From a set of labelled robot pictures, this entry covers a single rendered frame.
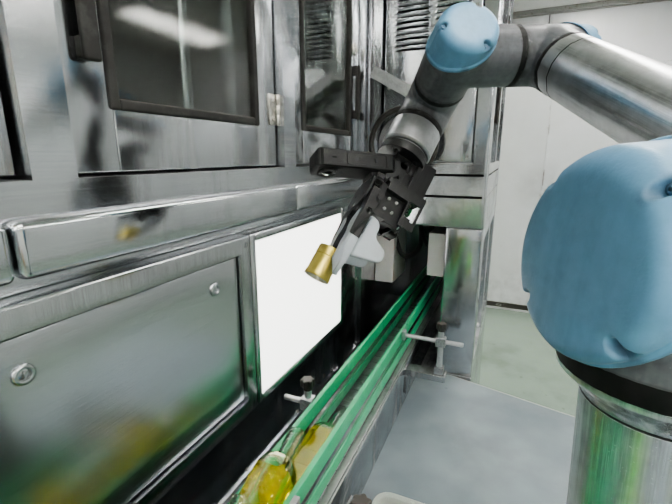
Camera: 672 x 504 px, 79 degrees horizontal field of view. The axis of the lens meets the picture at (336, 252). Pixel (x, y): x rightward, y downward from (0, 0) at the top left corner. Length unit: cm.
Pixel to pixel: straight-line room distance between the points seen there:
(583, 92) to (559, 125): 351
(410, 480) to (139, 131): 87
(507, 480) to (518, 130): 329
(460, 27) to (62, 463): 66
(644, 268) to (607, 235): 3
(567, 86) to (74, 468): 69
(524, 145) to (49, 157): 377
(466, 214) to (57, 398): 108
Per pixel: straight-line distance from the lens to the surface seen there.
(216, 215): 67
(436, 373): 122
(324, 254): 52
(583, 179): 26
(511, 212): 405
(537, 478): 114
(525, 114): 403
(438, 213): 129
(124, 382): 60
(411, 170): 60
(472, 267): 131
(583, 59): 55
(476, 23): 57
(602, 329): 24
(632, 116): 47
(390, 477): 105
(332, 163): 54
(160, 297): 60
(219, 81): 76
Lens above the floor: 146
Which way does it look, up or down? 13 degrees down
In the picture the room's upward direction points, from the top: straight up
